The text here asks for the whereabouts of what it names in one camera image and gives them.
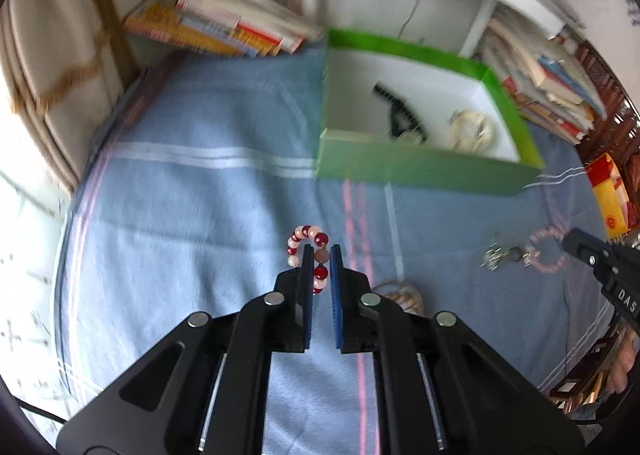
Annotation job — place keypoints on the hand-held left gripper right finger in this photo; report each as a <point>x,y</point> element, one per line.
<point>336,302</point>

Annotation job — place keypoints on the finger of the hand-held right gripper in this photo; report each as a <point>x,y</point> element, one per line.
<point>587,251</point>

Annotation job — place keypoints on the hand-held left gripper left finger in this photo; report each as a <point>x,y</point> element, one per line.
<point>307,302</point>

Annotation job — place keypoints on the green cardboard box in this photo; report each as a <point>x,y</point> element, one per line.
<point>400,167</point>

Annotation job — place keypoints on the person's right hand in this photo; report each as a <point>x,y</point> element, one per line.
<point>624,367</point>

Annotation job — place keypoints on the yellow and red box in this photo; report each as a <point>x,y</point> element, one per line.
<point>611,202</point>

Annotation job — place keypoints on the silver metal brooch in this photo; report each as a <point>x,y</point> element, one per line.
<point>496,255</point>

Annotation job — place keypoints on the blue striped cloth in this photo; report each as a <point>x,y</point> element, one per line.
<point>200,215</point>

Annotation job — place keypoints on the carved dark wooden furniture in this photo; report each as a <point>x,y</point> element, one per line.
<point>612,105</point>

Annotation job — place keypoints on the pile of worn books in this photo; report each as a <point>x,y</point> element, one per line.
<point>545,80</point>

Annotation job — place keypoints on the stack of colourful books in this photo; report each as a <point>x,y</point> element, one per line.
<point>235,20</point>

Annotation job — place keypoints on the beige curtain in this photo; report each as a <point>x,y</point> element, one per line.
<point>40,65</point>

